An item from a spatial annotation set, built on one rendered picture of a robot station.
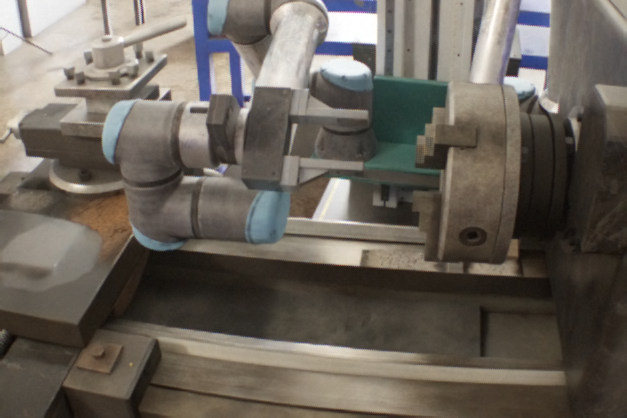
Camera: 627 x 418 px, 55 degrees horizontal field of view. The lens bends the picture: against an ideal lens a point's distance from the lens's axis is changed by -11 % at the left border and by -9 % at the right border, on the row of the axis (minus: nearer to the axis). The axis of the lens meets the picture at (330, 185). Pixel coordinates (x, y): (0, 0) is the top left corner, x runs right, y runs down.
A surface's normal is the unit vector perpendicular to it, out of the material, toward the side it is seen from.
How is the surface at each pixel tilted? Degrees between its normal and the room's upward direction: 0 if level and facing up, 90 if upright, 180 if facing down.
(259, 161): 41
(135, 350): 0
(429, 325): 14
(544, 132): 19
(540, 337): 0
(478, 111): 24
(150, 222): 87
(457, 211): 83
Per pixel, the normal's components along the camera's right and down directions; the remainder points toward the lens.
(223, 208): -0.11, -0.05
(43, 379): -0.01, -0.85
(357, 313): -0.09, -0.72
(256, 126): -0.11, -0.31
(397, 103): -0.23, 0.51
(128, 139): -0.15, 0.26
